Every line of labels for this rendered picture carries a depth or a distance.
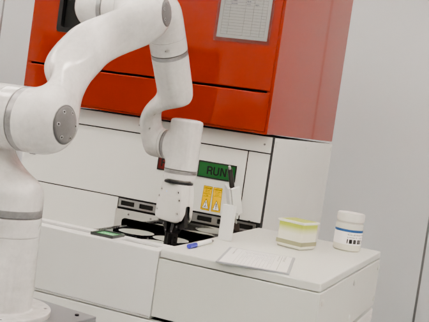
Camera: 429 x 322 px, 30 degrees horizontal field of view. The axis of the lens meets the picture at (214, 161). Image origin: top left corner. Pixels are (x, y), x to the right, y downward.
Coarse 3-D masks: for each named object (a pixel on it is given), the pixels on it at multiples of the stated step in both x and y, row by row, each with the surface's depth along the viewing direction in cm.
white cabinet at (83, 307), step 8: (40, 296) 177; (48, 296) 176; (56, 296) 175; (56, 304) 175; (64, 304) 174; (72, 304) 174; (80, 304) 173; (88, 304) 172; (88, 312) 172; (96, 312) 171; (104, 312) 171; (112, 312) 170; (120, 312) 169; (368, 312) 206; (96, 320) 171; (104, 320) 171; (112, 320) 170; (120, 320) 169; (128, 320) 168; (136, 320) 168; (144, 320) 167; (152, 320) 167; (160, 320) 168; (168, 320) 168; (360, 320) 197; (368, 320) 208
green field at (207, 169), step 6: (204, 162) 229; (204, 168) 229; (210, 168) 229; (216, 168) 228; (222, 168) 227; (228, 168) 227; (234, 168) 226; (198, 174) 230; (204, 174) 229; (210, 174) 229; (216, 174) 228; (222, 174) 227
